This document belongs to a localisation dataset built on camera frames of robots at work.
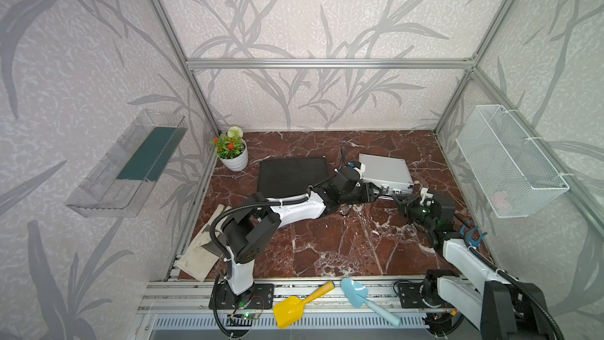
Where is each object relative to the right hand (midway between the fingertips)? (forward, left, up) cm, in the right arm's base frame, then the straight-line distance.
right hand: (391, 193), depth 85 cm
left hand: (-2, +5, +4) cm, 7 cm away
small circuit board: (-36, +48, -10) cm, 61 cm away
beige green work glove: (-20, +70, -10) cm, 73 cm away
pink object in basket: (-7, -31, +8) cm, 33 cm away
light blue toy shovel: (-31, +15, -10) cm, 36 cm away
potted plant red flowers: (+19, +62, +3) cm, 65 cm away
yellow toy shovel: (-35, +36, -10) cm, 51 cm away
